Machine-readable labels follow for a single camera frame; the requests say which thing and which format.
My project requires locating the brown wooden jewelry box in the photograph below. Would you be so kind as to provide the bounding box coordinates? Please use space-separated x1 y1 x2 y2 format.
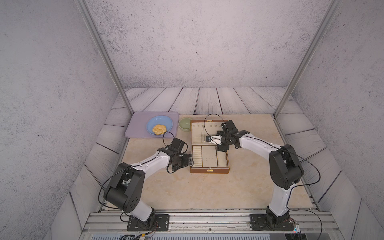
190 120 230 174

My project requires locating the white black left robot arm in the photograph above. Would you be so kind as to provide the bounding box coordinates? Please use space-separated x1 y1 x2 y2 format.
103 138 193 222

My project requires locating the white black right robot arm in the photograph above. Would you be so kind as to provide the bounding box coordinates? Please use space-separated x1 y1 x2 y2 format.
217 120 304 229

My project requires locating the yellow bread pastry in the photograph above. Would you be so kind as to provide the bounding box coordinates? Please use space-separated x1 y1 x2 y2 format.
152 124 168 135

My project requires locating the green ceramic bowl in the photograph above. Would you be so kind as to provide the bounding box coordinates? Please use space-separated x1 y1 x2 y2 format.
179 118 192 132

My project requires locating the blue plate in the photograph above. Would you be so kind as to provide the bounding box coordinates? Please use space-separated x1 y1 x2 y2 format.
146 115 174 136

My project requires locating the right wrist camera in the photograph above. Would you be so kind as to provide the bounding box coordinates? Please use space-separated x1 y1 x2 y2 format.
206 135 222 145

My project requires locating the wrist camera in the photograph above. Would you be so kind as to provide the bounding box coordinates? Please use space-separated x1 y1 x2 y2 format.
206 135 222 145
184 154 194 167

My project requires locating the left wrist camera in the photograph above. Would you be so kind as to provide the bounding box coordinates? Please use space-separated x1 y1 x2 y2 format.
184 154 194 167

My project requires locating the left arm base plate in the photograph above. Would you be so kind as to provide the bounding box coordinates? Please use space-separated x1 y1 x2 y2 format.
127 214 170 232

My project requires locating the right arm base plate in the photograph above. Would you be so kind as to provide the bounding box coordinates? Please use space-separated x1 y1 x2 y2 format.
250 214 296 231

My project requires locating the aluminium mounting rail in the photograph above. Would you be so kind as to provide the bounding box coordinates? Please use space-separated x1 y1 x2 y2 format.
81 209 344 240

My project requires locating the right metal frame post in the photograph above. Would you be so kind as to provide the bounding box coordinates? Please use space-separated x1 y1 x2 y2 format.
273 0 343 119

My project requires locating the metal frame post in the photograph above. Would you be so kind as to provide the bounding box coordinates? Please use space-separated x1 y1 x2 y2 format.
75 0 134 116
273 0 343 119

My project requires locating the left metal frame post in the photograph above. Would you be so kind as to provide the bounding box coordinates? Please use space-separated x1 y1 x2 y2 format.
75 0 134 116

